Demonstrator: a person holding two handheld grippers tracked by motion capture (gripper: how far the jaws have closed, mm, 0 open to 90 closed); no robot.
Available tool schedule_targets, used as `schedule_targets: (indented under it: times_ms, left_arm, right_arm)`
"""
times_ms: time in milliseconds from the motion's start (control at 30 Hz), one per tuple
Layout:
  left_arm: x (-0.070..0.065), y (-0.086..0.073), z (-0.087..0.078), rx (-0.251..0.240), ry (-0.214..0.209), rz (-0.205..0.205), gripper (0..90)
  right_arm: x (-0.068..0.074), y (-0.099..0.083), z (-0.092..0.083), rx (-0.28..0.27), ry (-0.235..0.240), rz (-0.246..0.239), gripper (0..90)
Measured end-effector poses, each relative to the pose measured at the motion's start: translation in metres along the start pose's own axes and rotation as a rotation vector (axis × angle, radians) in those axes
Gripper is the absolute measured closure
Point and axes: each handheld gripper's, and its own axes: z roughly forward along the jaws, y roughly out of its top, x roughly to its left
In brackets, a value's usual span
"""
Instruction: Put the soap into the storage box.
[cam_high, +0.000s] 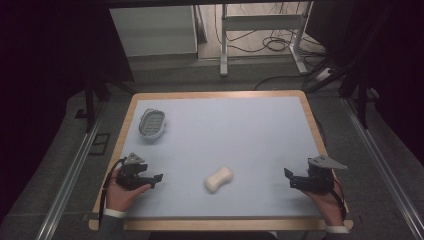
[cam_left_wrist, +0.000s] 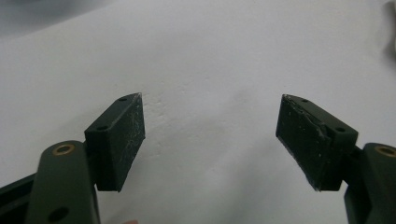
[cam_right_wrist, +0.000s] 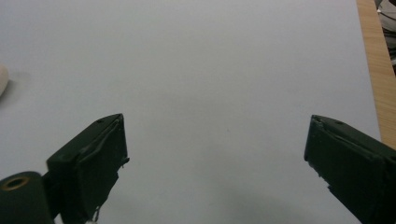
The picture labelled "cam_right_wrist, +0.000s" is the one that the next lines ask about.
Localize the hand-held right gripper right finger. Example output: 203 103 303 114
304 114 396 224

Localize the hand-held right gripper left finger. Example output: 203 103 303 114
42 113 131 224

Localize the white rounded object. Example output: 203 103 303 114
0 63 9 97

